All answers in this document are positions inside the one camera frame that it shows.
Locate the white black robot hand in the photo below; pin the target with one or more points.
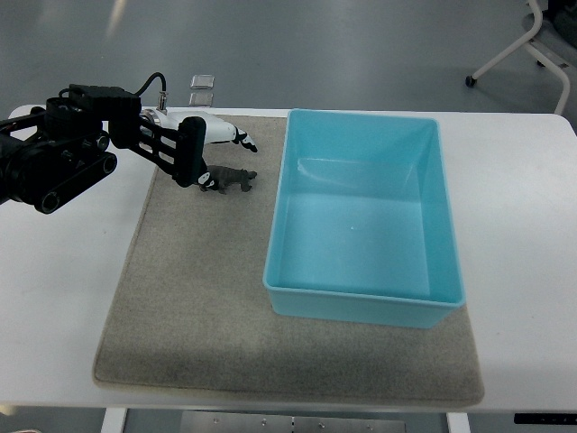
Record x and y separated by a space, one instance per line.
216 131

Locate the brown hippo toy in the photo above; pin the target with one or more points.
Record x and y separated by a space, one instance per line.
222 177

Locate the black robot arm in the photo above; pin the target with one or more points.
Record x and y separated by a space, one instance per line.
57 152

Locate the blue plastic box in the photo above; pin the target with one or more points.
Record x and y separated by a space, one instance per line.
362 229

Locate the clear floor socket cover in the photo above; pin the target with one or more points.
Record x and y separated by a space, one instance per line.
202 81

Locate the grey felt mat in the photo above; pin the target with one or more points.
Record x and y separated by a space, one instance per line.
191 317

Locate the metal plate under table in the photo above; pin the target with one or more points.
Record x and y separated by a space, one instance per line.
203 421

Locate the black table control panel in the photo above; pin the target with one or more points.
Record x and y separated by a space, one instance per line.
546 418

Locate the white chair frame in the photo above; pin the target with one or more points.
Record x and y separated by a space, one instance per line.
547 47

